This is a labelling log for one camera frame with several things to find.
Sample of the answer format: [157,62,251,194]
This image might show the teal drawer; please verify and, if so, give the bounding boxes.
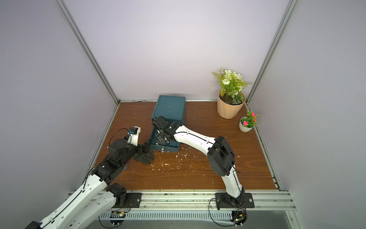
[150,127,180,153]

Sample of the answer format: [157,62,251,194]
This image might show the teal three-drawer cabinet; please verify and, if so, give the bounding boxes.
[151,95,186,125]

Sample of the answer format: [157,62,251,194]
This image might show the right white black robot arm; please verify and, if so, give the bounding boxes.
[152,116,245,205]

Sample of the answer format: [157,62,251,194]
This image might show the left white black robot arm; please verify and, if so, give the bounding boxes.
[27,138,154,229]

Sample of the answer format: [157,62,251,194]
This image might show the left electronics board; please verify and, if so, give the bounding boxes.
[110,211,126,228]

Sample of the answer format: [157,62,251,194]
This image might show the electronics board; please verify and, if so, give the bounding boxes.
[110,211,126,228]
[231,209,248,227]

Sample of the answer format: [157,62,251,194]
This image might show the large white-flower potted plant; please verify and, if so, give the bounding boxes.
[213,68,251,119]

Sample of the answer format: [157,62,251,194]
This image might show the small pink-flower potted plant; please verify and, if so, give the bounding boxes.
[239,111,257,133]

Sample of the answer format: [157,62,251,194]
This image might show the right electronics board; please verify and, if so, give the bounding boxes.
[231,209,248,227]

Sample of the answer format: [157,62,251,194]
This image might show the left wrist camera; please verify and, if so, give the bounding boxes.
[128,126,141,146]

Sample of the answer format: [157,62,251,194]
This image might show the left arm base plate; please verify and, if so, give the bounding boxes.
[113,192,142,209]

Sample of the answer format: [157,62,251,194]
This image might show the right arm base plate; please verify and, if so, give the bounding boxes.
[214,192,255,210]

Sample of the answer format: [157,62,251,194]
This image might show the aluminium front rail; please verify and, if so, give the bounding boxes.
[127,189,296,211]

